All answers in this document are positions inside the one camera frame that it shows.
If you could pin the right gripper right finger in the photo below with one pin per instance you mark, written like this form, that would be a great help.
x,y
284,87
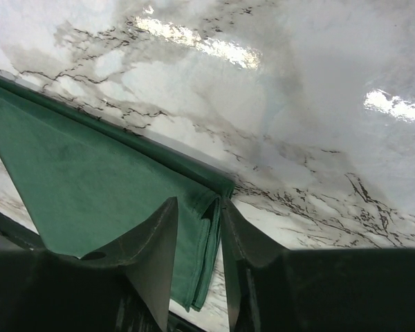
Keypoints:
x,y
272,288

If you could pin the dark green cloth napkin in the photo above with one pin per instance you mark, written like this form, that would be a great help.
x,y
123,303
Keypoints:
x,y
85,182

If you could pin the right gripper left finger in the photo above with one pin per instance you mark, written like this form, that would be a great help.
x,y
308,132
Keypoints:
x,y
123,286

